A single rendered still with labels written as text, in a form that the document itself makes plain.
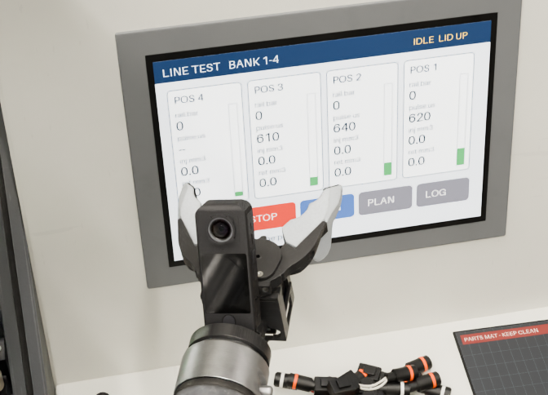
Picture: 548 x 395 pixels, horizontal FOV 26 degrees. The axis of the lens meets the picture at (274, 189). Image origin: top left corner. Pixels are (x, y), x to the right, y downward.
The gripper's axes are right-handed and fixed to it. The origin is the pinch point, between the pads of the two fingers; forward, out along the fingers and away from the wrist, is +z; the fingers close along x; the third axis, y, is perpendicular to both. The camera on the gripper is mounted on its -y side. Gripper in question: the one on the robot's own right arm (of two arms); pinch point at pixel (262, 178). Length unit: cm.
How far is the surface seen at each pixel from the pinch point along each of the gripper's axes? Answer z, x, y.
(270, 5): 26.8, -3.4, -0.5
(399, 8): 31.0, 10.5, 3.4
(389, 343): 19, 7, 49
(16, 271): 7.3, -34.5, 23.3
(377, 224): 23.6, 6.6, 31.2
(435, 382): 11, 14, 47
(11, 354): 0.0, -34.7, 29.9
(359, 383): 10.1, 4.3, 46.4
